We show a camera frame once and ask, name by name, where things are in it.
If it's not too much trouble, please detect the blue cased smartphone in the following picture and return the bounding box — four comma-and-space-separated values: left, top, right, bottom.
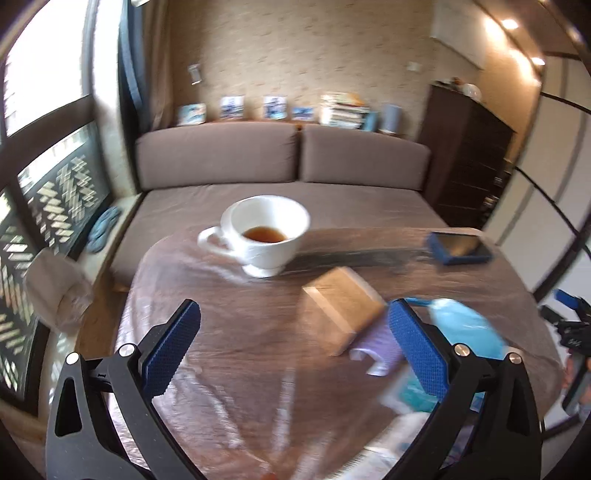
426, 232, 493, 266

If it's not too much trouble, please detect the blue slippers pair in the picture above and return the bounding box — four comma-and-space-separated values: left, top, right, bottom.
86, 206, 121, 254

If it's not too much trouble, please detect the dental floss box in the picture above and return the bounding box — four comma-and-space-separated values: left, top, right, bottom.
380, 365, 439, 415

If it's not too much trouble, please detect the grey cylindrical speaker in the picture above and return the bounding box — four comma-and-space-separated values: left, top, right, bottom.
380, 104, 403, 135

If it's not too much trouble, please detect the white embossed teacup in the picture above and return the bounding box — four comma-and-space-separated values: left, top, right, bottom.
197, 195, 311, 278

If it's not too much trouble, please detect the light blue drawstring pouch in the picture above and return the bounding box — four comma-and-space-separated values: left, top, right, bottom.
406, 297, 508, 360

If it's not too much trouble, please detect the photo frame far left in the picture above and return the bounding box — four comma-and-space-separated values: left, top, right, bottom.
176, 103, 206, 126

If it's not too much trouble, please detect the photo frame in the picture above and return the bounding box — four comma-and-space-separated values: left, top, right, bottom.
219, 95, 245, 120
176, 103, 206, 126
291, 106, 315, 122
263, 95, 287, 120

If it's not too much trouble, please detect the brown sofa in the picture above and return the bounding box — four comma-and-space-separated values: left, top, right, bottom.
110, 122, 445, 287

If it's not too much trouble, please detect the dark wooden cabinet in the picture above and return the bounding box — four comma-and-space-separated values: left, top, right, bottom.
418, 85, 514, 229

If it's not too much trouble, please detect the gold cardboard box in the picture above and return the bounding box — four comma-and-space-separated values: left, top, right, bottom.
300, 267, 386, 356

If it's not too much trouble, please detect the purple hair roller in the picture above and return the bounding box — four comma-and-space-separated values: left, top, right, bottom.
349, 316, 405, 377

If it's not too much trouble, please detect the stack of books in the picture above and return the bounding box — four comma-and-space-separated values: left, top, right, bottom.
318, 92, 370, 130

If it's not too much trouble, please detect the white chair backrest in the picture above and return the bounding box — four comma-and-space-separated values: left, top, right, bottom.
24, 248, 94, 335

